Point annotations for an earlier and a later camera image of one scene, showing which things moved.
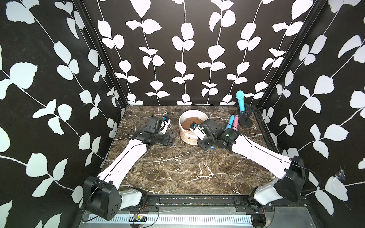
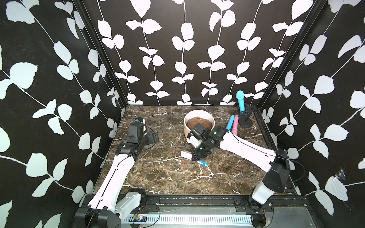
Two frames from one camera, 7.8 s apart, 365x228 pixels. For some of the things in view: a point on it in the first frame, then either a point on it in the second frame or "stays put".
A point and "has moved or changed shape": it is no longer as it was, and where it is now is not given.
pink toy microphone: (235, 122) stays put
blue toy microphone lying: (230, 122) stays put
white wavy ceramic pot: (187, 114) has moved or changed shape
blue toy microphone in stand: (240, 95) stays put
